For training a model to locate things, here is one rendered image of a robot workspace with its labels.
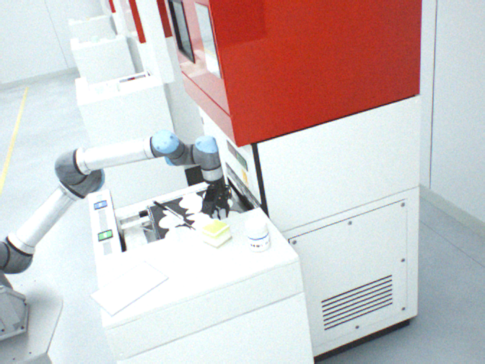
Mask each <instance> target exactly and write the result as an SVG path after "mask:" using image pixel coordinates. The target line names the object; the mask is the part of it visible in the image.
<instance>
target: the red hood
mask: <svg viewBox="0 0 485 364"><path fill-rule="evenodd" d="M165 6H166V10H167V13H168V17H169V20H170V26H171V30H172V36H173V41H174V44H175V51H177V55H178V60H179V64H180V69H181V74H182V78H183V84H184V88H185V91H186V92H187V93H188V95H189V96H190V97H191V98H192V99H193V100H194V101H195V102H196V103H197V105H198V106H199V107H200V108H201V109H202V110H203V111H204V112H205V113H206V114H207V115H208V117H209V118H210V119H211V120H212V121H213V122H214V123H215V124H216V125H217V126H218V127H219V129H220V130H221V131H223V132H224V133H225V134H226V135H227V136H228V137H229V138H230V140H231V142H232V143H234V144H235V145H236V146H237V147H242V146H245V145H249V144H252V143H255V142H260V141H261V140H263V139H268V138H271V137H275V136H278V135H281V134H286V133H289V132H292V131H296V130H300V129H301V128H305V127H308V126H312V125H315V124H320V123H322V122H326V121H331V120H333V119H335V118H339V117H342V116H346V115H349V114H353V113H357V112H360V111H365V110H367V109H368V108H373V107H375V106H379V105H384V104H386V103H391V102H394V101H397V100H400V99H402V98H407V97H410V96H413V95H418V94H420V82H421V21H422V0H165Z"/></svg>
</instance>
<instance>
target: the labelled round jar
mask: <svg viewBox="0 0 485 364"><path fill-rule="evenodd" d="M245 225H246V230H247V234H248V242H249V246H250V249H251V250H253V251H260V252H263V251H265V250H266V249H267V248H268V247H269V246H271V241H269V236H268V227H267V222H266V219H265V218H263V217H252V218H250V219H249V220H248V221H247V222H245Z"/></svg>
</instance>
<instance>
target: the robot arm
mask: <svg viewBox="0 0 485 364"><path fill-rule="evenodd" d="M158 157H165V161H166V163H167V164H168V165H169V166H175V167H178V166H183V165H193V164H201V171H202V173H203V177H204V181H205V183H206V184H210V185H208V186H207V188H206V193H205V196H204V200H203V204H202V207H201V211H202V212H203V213H204V214H206V215H211V217H213V218H214V219H218V220H224V219H227V218H228V214H229V213H230V206H229V204H228V199H229V198H230V199H231V197H232V192H231V188H230V185H227V184H226V183H225V179H224V171H223V168H222V161H220V158H219V148H218V146H217V142H216V139H215V137H214V136H211V135H206V136H200V137H199V138H198V139H196V140H195V144H184V143H183V142H181V140H180V139H179V138H178V137H177V136H176V135H175V134H174V133H172V132H170V131H168V130H159V131H158V132H157V133H155V134H154V136H148V137H144V138H140V139H134V140H130V141H125V142H122V143H118V144H112V145H108V146H103V147H96V148H92V149H85V148H83V147H81V148H77V149H71V150H68V151H66V152H63V153H61V154H60V155H59V157H58V158H57V160H56V163H54V172H56V175H57V176H58V179H59V180H58V182H59V186H58V187H57V188H56V190H55V191H54V192H53V193H52V194H51V195H50V196H49V197H48V198H47V199H46V200H45V201H44V202H43V203H42V204H41V205H40V207H39V208H38V209H37V210H35V211H34V213H33V215H32V216H31V217H30V218H29V219H28V220H26V222H25V223H24V225H23V226H22V227H21V228H20V229H19V230H18V231H17V232H15V233H10V234H9V235H8V236H7V237H5V239H4V240H3V241H0V285H5V287H8V288H10V289H14V288H13V286H12V284H10V282H9V280H8V279H7V278H6V275H5V274H20V273H23V272H24V271H26V270H27V269H28V268H30V266H31V264H32V262H33V260H32V258H34V253H35V245H36V244H38V243H39V242H40V241H41V240H42V239H43V237H44V236H45V234H47V233H48V232H49V231H50V229H51V228H52V227H53V226H54V225H56V223H57V222H58V221H59V220H60V219H61V218H62V217H63V216H64V214H66V212H67V211H68V210H69V209H70V208H71V206H72V205H73V204H74V203H76V202H77V200H78V199H84V198H86V196H87V195H88V194H91V193H96V192H98V191H99V190H100V189H101V188H102V186H103V184H104V182H105V173H104V170H103V168H111V167H115V165H122V164H127V163H134V162H139V161H143V160H151V159H154V158H158ZM226 186H227V187H226ZM229 191H230V193H229ZM228 196H229V198H228ZM218 207H219V208H218ZM220 216H222V218H221V219H220Z"/></svg>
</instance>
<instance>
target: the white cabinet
mask: <svg viewBox="0 0 485 364"><path fill-rule="evenodd" d="M117 364H314V357H313V346H311V341H310V329H309V323H308V316H307V305H306V300H305V291H301V292H298V293H295V294H293V295H289V296H287V297H286V298H283V299H281V300H277V301H274V302H272V303H269V304H266V305H263V306H261V307H258V308H256V309H254V310H251V311H248V312H246V313H242V314H240V315H238V316H233V317H232V318H228V319H227V320H226V321H221V322H219V323H217V324H214V325H211V326H208V327H205V328H202V329H201V330H198V331H195V332H193V333H190V334H187V335H184V336H182V337H178V338H176V339H174V340H172V341H170V342H166V343H164V344H160V345H158V346H156V347H152V348H151V349H149V350H146V351H143V352H140V353H137V354H135V355H131V356H128V358H125V359H122V360H119V361H117Z"/></svg>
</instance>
